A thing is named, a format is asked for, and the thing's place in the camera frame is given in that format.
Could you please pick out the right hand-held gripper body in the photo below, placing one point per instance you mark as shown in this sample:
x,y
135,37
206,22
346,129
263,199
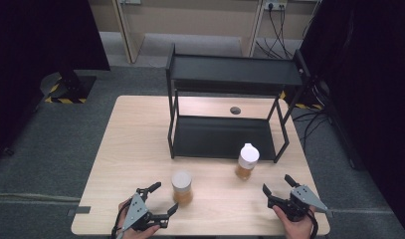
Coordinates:
x,y
303,197

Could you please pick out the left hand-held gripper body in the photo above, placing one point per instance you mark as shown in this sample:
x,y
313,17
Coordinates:
x,y
136,209

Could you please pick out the yellow-button white-lid spice jar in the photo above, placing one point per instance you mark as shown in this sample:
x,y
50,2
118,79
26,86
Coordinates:
x,y
247,161

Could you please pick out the black metal two-tier shelf rack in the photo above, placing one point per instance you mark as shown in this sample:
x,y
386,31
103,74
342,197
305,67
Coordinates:
x,y
223,136

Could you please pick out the person's left hand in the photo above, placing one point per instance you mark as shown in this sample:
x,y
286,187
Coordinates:
x,y
128,232

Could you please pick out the person's right hand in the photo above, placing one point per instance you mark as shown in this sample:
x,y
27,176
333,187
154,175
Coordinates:
x,y
298,229

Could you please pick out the grey floor tape patch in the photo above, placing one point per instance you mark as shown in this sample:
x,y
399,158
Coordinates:
x,y
80,210

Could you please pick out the dark curtain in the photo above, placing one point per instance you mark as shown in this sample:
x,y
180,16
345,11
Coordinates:
x,y
372,83
31,66

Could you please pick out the stand base with hazard tape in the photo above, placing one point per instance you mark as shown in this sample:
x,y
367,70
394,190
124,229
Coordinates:
x,y
69,88

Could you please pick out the white power strip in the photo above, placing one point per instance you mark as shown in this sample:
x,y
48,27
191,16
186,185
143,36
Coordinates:
x,y
275,5

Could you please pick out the beige wooden desk frame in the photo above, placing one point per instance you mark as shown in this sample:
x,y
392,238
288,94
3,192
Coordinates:
x,y
190,20

